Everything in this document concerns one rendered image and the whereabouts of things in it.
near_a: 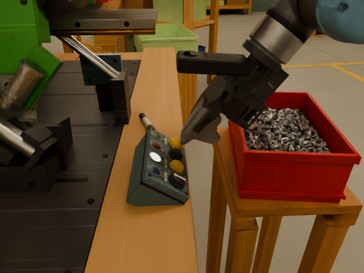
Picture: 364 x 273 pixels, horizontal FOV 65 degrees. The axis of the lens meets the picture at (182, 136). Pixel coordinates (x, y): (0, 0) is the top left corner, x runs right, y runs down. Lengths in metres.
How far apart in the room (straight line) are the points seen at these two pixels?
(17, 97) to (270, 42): 0.38
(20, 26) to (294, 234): 1.53
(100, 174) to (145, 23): 0.30
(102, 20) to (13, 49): 0.17
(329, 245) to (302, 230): 0.97
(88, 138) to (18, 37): 0.24
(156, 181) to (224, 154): 0.35
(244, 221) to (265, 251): 0.59
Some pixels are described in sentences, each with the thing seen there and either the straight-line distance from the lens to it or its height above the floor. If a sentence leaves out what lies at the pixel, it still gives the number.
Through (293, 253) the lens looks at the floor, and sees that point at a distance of 1.62.
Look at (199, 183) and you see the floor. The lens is 1.89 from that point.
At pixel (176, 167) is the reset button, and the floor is 0.94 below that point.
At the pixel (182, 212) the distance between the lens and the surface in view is 0.44.
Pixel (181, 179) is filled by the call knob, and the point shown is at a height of 0.93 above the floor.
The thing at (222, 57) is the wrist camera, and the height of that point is 1.09.
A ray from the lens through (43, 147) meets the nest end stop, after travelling 0.50.
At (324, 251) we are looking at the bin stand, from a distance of 0.78.
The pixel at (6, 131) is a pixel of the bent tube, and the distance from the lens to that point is 0.52.
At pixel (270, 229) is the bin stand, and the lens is 1.12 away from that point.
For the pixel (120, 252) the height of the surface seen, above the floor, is 0.90.
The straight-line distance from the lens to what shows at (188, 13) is 2.96.
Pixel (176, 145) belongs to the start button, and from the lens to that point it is 0.52.
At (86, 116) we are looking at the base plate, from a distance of 0.74.
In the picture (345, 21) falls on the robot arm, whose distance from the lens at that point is 0.35.
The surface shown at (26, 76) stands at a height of 1.08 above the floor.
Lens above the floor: 1.22
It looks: 31 degrees down
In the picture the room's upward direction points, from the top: straight up
